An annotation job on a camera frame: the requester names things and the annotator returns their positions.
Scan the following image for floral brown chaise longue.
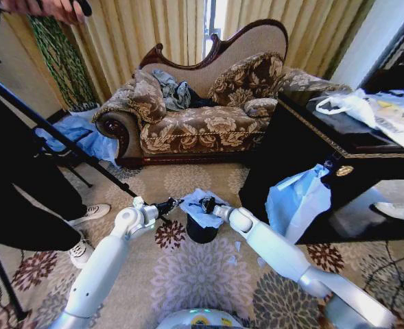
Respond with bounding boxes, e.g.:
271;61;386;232
91;19;353;169

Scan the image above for black tripod stand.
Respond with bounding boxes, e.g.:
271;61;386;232
0;236;30;322

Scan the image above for large floral brown pillow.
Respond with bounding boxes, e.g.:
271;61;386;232
207;52;286;108

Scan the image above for black slanted pole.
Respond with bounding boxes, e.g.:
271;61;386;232
0;67;139;199

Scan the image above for floral brown bolster cushion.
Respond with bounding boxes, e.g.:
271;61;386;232
243;97;279;119

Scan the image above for pale blue garbage bag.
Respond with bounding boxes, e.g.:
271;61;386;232
178;187;230;230

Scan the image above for green patterned hanging rope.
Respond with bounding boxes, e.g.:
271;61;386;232
26;15;99;111

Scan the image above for thin black floor cable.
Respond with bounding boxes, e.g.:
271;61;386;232
361;239;404;311

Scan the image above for grey crumpled clothing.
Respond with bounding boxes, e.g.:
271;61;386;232
152;68;192;112

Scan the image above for floral brown square pillow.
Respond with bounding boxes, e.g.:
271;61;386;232
128;69;168;125

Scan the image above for white robot front shell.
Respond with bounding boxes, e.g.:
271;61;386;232
155;307;246;329

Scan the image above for blue bag hanging from cabinet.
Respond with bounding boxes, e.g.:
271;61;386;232
265;163;333;245

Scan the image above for black gold-trimmed cabinet table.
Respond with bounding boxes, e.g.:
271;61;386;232
238;84;404;246

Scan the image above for heap of blue plastic bags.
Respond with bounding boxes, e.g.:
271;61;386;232
34;102;121;166

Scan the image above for black round trash bin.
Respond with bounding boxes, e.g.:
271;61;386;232
186;212;219;245

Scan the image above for black glossy wall cabinet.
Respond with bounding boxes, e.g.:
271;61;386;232
361;9;404;96

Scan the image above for black handheld device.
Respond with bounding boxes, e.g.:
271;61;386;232
69;0;93;18

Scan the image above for white sneaker with dark stripes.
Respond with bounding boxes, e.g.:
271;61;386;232
67;236;95;270
68;203;112;226

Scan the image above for beige pleated curtains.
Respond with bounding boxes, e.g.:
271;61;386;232
2;0;377;116

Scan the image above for white printed plastic bag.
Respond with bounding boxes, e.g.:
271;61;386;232
363;95;404;149

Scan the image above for white plastic carrier bag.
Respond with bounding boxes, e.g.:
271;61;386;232
314;88;378;130

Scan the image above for dark navy garment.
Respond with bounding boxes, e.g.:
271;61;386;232
187;86;220;109

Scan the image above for person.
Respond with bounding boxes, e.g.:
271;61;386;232
0;80;88;254

